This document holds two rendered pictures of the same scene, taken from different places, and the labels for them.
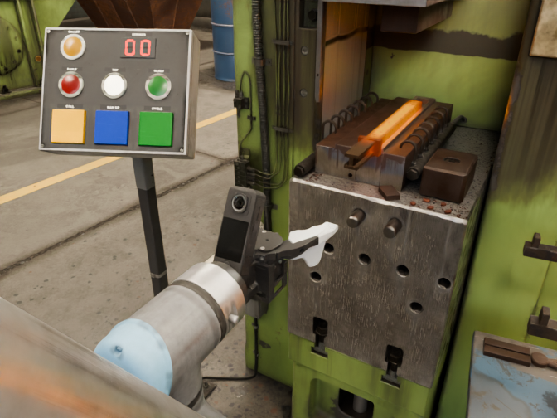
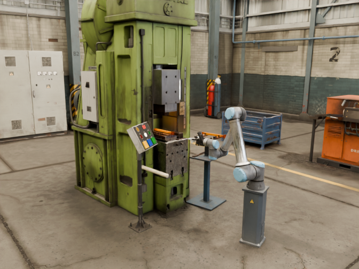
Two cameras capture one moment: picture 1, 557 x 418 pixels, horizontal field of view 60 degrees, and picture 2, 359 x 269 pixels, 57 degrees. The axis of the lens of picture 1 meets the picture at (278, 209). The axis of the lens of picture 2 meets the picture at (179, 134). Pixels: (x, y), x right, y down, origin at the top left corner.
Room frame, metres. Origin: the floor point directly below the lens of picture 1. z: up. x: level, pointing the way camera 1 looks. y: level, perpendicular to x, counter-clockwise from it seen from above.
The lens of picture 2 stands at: (-0.14, 3.62, 1.84)
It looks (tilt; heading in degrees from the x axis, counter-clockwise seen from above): 12 degrees down; 285
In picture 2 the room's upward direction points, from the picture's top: 1 degrees clockwise
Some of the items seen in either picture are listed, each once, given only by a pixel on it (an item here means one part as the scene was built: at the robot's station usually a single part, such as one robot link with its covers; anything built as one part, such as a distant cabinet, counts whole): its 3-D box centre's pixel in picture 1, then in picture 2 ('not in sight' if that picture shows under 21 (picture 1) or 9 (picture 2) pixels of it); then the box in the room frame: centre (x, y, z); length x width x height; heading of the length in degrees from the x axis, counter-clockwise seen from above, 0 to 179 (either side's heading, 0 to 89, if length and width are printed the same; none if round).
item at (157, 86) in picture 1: (157, 86); not in sight; (1.07, 0.27, 1.09); 0.05 x 0.03 x 0.04; 60
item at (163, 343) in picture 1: (160, 347); (212, 143); (0.39, 0.13, 0.98); 0.12 x 0.09 x 0.10; 150
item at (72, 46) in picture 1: (73, 46); not in sight; (1.13, 0.46, 1.16); 0.05 x 0.03 x 0.04; 60
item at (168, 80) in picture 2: not in sight; (161, 85); (1.12, -0.31, 1.56); 0.42 x 0.39 x 0.40; 150
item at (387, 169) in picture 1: (389, 133); (159, 134); (1.14, -0.27, 0.96); 0.42 x 0.20 x 0.09; 150
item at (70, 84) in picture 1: (70, 84); not in sight; (1.09, 0.47, 1.09); 0.05 x 0.03 x 0.04; 60
